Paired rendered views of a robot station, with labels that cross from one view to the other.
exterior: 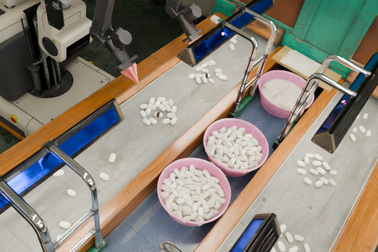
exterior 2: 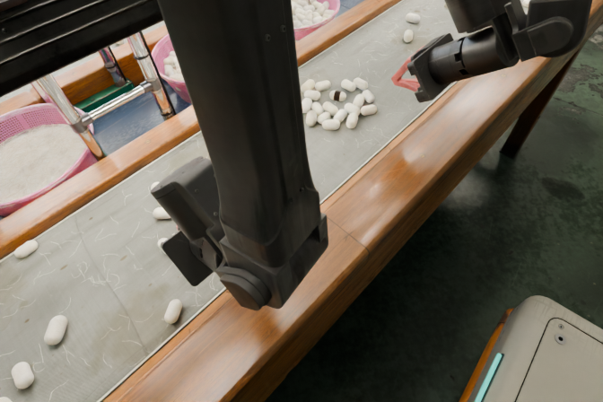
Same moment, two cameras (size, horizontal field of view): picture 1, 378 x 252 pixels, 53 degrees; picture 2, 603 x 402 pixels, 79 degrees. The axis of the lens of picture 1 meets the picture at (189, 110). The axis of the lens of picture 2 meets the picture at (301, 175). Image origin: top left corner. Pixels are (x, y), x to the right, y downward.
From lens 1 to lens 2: 1.81 m
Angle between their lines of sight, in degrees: 80
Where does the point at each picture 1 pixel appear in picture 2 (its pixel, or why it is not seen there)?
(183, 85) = not seen: hidden behind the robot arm
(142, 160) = (362, 40)
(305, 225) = not seen: outside the picture
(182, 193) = (306, 11)
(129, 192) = (375, 0)
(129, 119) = (392, 91)
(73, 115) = (502, 79)
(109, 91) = (451, 126)
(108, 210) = not seen: outside the picture
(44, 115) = (586, 353)
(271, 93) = (58, 165)
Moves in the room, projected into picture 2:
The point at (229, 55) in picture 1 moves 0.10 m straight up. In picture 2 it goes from (88, 292) to (48, 263)
